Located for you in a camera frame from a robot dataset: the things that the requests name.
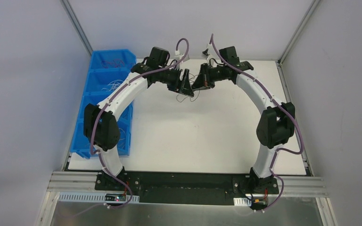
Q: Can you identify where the bundle of thin wires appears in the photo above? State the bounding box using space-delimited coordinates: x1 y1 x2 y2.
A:
176 93 200 103

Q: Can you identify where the white thin wire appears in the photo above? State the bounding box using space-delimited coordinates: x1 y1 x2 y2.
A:
101 79 129 93

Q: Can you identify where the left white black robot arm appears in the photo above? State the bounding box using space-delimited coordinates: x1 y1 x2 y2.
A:
83 47 193 191

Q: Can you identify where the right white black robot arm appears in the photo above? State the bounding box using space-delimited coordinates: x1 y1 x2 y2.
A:
192 46 295 193

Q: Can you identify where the blue plastic bin row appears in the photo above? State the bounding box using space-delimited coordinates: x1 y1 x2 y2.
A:
70 49 137 159

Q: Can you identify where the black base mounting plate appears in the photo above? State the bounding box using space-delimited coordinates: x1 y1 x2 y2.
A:
95 170 279 205

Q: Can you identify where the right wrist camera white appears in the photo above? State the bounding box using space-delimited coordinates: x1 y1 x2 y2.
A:
201 44 214 60

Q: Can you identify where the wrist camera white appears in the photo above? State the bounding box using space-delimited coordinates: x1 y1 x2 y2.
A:
174 50 185 69
201 44 214 60

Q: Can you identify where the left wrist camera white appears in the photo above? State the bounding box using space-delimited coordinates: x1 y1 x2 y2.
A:
174 50 185 69

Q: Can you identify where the right corner aluminium post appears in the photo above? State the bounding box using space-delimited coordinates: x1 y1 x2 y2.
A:
278 0 322 66

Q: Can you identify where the corner aluminium post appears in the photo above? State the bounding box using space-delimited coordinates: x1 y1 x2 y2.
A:
60 0 93 56
278 0 322 66

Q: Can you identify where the left corner aluminium post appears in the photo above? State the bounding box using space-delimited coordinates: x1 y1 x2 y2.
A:
60 0 93 56

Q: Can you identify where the aluminium frame rail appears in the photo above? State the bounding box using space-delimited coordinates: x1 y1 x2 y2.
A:
47 171 329 198

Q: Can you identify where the white slotted cable duct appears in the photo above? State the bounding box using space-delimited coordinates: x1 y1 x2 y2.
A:
58 192 140 204

